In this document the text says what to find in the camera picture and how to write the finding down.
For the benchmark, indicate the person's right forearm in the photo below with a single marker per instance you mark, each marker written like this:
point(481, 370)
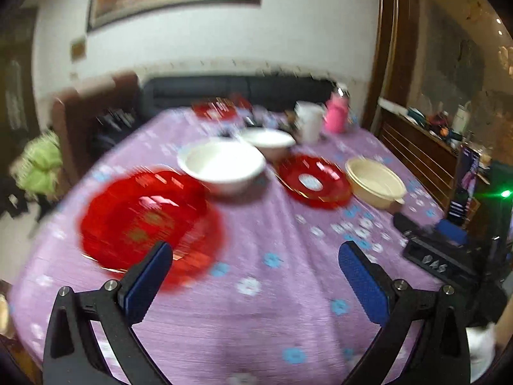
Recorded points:
point(505, 329)

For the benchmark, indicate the small gold-rimmed red plate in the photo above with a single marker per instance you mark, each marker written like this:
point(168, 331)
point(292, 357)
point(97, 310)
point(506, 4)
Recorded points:
point(296, 176)

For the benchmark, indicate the white cup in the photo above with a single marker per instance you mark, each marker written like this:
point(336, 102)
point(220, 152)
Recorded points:
point(308, 124)

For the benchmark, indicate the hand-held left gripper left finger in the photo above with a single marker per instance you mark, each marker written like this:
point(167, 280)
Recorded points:
point(148, 280)

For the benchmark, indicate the white jug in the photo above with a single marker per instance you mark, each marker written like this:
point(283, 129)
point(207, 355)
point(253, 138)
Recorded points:
point(463, 120)

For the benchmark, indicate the large white bowl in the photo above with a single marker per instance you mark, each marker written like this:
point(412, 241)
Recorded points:
point(216, 164)

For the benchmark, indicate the person's right hand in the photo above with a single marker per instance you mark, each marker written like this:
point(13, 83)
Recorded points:
point(483, 349)

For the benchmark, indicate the pink water bottle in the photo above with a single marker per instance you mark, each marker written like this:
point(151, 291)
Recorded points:
point(336, 116)

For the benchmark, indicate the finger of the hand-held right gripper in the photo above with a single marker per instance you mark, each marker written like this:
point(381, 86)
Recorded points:
point(407, 222)
point(453, 232)

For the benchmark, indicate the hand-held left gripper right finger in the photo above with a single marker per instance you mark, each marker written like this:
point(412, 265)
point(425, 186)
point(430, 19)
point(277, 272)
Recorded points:
point(362, 284)

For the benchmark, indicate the assorted cabinet clutter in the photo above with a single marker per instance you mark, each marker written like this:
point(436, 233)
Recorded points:
point(433, 124)

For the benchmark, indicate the green cloth pile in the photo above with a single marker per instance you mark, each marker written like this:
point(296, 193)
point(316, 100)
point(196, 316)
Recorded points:
point(38, 168)

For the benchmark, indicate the black bag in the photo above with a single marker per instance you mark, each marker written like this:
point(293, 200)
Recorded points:
point(12, 196)

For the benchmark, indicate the brown armchair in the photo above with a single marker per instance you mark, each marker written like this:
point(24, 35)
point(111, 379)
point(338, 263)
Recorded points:
point(80, 116)

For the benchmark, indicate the black leather sofa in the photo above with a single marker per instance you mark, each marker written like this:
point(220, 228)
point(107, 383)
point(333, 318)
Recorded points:
point(240, 88)

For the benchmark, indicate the wooden door frame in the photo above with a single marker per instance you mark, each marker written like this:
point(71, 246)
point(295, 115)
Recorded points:
point(390, 48)

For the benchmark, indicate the large red scalloped plate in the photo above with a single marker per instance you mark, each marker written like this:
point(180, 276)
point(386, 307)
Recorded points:
point(132, 208)

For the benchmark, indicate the small wall plaque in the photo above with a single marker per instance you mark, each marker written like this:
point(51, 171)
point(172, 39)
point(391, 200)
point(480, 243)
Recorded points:
point(78, 48)

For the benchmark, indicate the black electronic devices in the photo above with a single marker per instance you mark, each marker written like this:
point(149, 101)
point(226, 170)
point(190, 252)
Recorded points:
point(114, 118)

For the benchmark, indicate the dark wooden door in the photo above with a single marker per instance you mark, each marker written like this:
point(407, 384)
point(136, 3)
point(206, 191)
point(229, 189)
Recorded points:
point(16, 100)

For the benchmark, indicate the purple floral tablecloth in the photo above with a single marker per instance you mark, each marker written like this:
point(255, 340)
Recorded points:
point(256, 228)

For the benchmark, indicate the small white bowl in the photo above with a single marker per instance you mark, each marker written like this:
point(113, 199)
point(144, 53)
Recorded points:
point(268, 140)

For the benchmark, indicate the cream plastic bowl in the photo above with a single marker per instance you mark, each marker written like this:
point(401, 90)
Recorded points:
point(372, 180)

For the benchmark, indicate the red glass fruit dish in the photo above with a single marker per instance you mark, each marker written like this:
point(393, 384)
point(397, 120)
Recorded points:
point(212, 110)

